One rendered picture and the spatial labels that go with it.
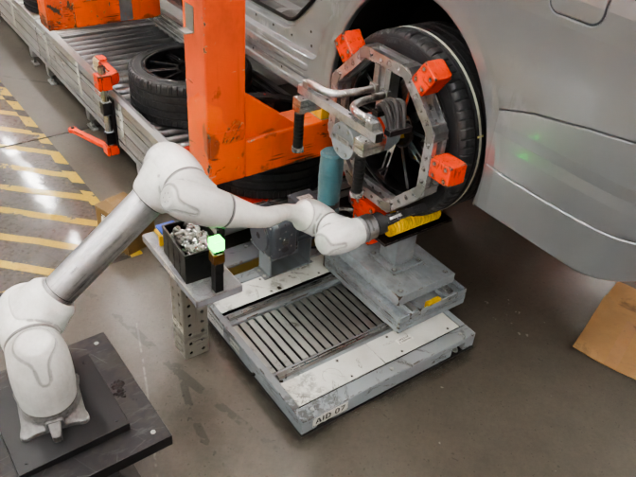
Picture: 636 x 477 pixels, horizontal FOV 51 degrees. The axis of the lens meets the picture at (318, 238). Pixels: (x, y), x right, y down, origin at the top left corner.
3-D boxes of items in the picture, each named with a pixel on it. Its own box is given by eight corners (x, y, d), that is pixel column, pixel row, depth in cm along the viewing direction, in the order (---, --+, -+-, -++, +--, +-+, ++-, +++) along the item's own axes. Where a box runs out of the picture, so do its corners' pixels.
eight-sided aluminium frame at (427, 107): (430, 231, 232) (459, 81, 200) (415, 236, 229) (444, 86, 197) (337, 162, 267) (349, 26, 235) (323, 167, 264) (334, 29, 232)
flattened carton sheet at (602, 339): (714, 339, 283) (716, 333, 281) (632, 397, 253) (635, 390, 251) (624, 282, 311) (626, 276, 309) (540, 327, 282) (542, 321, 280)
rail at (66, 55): (234, 237, 291) (234, 193, 278) (215, 242, 286) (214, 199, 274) (52, 50, 450) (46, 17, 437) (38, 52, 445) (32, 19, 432)
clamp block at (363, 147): (384, 151, 209) (386, 136, 206) (362, 158, 204) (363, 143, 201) (374, 145, 212) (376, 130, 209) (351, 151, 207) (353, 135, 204)
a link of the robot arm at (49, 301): (-11, 357, 182) (-24, 305, 197) (38, 373, 194) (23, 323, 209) (185, 156, 176) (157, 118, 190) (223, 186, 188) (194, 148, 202)
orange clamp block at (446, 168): (444, 170, 219) (464, 183, 213) (426, 176, 215) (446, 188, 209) (448, 150, 215) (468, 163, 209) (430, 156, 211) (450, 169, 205)
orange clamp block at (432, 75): (438, 93, 211) (453, 76, 203) (419, 97, 207) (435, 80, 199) (428, 74, 212) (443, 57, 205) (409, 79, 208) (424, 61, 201)
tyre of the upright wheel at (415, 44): (470, 235, 253) (544, 87, 207) (425, 254, 241) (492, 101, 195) (368, 132, 286) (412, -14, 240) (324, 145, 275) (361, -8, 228)
